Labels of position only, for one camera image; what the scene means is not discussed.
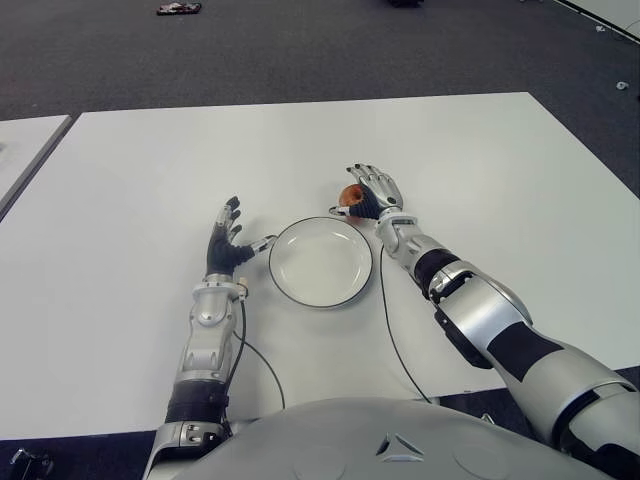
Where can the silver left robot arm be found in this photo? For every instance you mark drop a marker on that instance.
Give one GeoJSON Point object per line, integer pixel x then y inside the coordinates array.
{"type": "Point", "coordinates": [207, 310]}

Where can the black device below table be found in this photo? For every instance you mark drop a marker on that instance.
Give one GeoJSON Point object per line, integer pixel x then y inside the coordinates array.
{"type": "Point", "coordinates": [27, 465]}

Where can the white plate with black rim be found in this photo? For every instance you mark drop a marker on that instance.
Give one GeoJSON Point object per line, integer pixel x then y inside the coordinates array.
{"type": "Point", "coordinates": [320, 262]}

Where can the white table with black edge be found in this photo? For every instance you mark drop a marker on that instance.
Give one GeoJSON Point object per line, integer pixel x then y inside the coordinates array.
{"type": "Point", "coordinates": [615, 12]}

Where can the dark patterned floor object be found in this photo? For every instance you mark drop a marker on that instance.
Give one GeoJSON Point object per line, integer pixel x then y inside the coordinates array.
{"type": "Point", "coordinates": [178, 8]}

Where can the grey robot torso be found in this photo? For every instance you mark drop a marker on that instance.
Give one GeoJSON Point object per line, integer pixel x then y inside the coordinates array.
{"type": "Point", "coordinates": [350, 435]}

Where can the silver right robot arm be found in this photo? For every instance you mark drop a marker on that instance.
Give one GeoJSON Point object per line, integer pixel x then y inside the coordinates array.
{"type": "Point", "coordinates": [480, 310]}

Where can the red apple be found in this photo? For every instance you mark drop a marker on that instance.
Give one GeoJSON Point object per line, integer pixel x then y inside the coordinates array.
{"type": "Point", "coordinates": [350, 194]}

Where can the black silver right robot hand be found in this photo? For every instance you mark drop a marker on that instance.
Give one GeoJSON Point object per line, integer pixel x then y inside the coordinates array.
{"type": "Point", "coordinates": [382, 192]}

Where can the neighbouring white table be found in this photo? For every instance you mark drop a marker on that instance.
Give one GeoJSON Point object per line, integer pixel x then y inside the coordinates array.
{"type": "Point", "coordinates": [25, 145]}

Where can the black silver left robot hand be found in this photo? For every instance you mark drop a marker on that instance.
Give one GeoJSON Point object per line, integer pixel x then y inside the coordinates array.
{"type": "Point", "coordinates": [221, 252]}

